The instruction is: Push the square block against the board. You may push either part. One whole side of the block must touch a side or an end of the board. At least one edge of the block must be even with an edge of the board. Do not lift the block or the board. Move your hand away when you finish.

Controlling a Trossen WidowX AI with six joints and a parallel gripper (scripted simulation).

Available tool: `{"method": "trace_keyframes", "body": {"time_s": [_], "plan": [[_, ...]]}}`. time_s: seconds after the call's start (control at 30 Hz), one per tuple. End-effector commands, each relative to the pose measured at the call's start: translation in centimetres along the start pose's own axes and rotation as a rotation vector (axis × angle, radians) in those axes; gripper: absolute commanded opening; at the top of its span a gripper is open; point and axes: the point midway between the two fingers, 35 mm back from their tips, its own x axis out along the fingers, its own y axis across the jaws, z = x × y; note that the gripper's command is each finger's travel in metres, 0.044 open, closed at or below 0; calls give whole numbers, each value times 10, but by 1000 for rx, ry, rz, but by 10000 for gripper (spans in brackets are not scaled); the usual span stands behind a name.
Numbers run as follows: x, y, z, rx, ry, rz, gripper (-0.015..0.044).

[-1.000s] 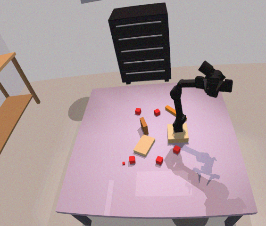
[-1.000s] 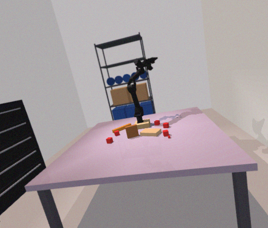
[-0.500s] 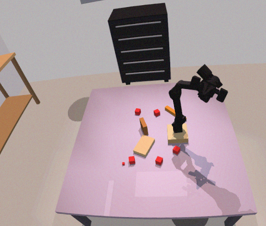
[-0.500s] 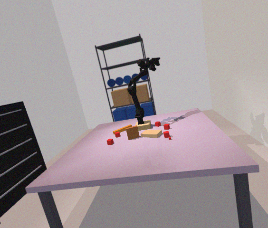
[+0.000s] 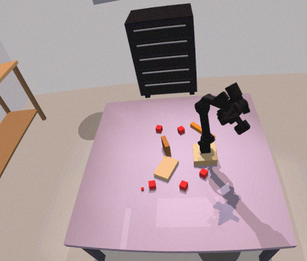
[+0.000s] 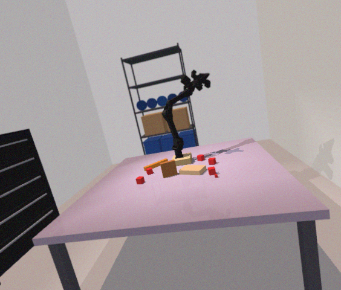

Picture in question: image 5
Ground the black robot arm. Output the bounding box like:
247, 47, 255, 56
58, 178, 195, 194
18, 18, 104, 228
194, 82, 250, 153

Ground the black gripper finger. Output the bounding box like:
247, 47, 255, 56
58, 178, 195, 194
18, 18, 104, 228
223, 113, 240, 124
221, 104, 234, 120

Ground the red cube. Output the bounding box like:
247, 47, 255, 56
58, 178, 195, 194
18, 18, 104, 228
156, 125, 163, 133
149, 181, 156, 190
179, 180, 188, 190
177, 126, 185, 135
199, 168, 208, 179

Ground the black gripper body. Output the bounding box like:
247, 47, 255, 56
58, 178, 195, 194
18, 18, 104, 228
213, 91, 250, 135

